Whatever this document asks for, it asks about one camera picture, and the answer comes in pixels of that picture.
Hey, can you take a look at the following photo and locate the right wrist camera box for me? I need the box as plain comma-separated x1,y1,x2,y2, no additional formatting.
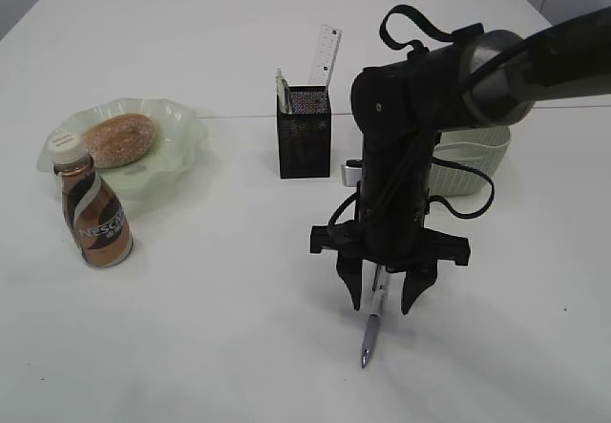
341,159,363,188

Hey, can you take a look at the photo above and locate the clear plastic ruler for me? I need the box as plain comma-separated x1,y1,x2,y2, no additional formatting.
308,24,343,88

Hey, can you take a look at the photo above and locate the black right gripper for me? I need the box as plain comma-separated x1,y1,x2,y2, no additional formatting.
309,192,471,315

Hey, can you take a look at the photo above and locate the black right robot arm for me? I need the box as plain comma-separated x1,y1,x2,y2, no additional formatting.
310,5,610,312

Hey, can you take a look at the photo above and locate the yellow grip pen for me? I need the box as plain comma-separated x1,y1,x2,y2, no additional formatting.
276,68,285,114

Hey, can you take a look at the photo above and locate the green plastic woven basket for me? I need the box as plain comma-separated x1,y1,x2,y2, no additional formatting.
430,127,511,197

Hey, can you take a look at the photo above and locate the translucent green wavy plate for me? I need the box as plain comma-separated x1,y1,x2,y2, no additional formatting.
49,97,209,201

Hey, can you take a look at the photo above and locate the white grey pen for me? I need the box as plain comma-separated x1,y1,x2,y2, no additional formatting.
361,264,389,369

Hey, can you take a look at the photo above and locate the golden bread roll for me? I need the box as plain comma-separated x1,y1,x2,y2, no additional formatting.
82,114,157,169

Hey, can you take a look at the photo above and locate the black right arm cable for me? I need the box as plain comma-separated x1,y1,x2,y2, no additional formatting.
327,4,611,243

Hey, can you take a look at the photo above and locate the black mesh pen holder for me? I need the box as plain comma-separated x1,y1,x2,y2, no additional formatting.
276,85,331,180

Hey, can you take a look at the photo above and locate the brown Nescafe coffee bottle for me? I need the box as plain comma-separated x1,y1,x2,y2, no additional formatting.
47,129,133,268

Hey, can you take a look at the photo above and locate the blue patterned pen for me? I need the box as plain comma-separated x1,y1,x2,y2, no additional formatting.
281,78,293,114

